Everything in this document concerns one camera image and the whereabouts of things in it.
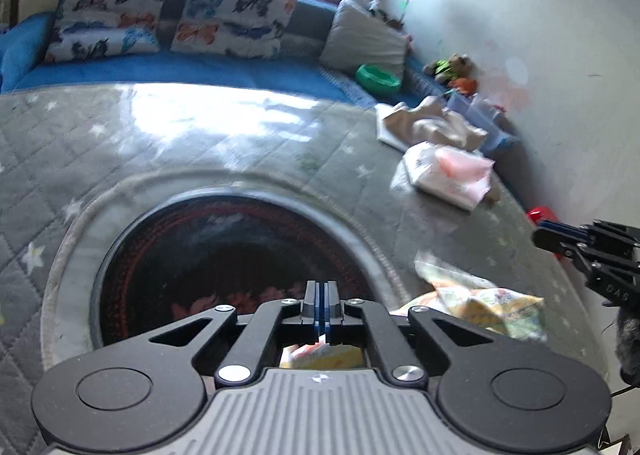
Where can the white plush toy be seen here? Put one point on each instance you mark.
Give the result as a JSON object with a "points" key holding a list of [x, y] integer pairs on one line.
{"points": [[367, 0]]}

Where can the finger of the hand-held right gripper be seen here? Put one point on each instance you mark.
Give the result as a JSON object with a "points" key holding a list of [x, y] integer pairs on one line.
{"points": [[555, 241], [565, 226]]}

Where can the blue sofa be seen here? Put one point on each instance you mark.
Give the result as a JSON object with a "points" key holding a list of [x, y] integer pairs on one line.
{"points": [[150, 70]]}

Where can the grey pillow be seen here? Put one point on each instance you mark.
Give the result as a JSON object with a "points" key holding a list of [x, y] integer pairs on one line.
{"points": [[360, 40]]}

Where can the clear plastic storage box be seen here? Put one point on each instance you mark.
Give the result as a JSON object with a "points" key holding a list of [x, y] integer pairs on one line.
{"points": [[485, 120]]}

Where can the green patterned baby garment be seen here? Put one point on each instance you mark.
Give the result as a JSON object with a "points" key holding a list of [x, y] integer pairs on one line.
{"points": [[480, 305]]}

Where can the brown plush bear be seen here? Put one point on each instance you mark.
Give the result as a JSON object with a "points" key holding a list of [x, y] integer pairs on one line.
{"points": [[450, 66]]}

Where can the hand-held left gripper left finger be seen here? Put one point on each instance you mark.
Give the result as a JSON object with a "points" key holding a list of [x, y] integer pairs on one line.
{"points": [[314, 307]]}

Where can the pink white folded garment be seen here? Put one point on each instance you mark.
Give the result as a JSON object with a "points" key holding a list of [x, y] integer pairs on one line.
{"points": [[450, 170]]}

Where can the beige crumpled garment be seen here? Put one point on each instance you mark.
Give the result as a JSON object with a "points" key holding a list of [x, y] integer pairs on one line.
{"points": [[430, 125]]}

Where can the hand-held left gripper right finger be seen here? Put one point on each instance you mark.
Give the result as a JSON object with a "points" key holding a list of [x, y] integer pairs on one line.
{"points": [[331, 307]]}

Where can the orange plush toy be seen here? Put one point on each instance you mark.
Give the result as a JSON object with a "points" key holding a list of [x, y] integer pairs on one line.
{"points": [[462, 85]]}

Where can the butterfly print cushion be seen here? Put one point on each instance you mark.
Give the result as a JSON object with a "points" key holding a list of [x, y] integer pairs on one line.
{"points": [[230, 15], [100, 20]]}

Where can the green plastic bowl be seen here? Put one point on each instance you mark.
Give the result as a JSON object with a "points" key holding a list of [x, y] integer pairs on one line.
{"points": [[376, 77]]}

